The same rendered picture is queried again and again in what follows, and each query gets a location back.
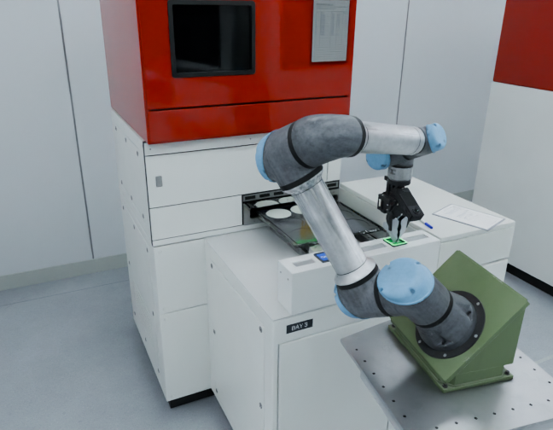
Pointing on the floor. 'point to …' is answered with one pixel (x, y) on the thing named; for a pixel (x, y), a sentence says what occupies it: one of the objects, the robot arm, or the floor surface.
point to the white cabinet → (288, 362)
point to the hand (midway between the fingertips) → (397, 239)
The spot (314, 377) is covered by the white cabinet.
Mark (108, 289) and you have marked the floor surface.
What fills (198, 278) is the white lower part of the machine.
